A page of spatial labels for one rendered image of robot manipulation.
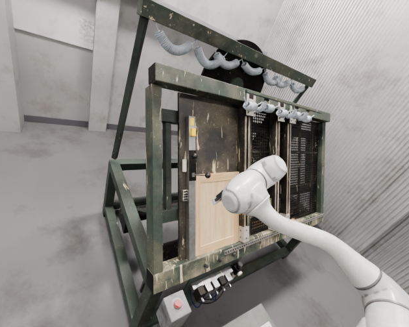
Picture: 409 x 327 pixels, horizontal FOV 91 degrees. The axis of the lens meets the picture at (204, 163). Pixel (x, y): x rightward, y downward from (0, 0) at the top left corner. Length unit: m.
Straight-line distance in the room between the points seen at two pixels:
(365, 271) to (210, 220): 0.94
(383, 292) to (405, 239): 3.10
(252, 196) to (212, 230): 0.93
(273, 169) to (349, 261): 0.38
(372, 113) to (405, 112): 0.35
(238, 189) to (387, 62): 3.70
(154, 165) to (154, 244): 0.46
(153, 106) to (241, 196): 0.78
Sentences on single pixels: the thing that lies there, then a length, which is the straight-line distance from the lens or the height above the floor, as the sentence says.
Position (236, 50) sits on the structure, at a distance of 1.98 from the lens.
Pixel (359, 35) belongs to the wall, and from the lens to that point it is 4.45.
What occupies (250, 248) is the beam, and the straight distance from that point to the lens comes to 1.86.
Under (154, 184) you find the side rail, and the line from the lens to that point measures 1.19.
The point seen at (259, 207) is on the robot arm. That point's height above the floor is 1.74.
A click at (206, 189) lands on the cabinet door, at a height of 1.26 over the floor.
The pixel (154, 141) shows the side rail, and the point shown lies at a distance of 1.18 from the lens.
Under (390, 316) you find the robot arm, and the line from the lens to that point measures 0.83.
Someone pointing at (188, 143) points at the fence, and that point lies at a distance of 1.30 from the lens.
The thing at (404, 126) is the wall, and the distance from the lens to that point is 3.88.
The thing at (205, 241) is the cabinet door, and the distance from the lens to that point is 1.53.
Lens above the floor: 2.09
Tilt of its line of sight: 29 degrees down
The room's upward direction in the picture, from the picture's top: 23 degrees clockwise
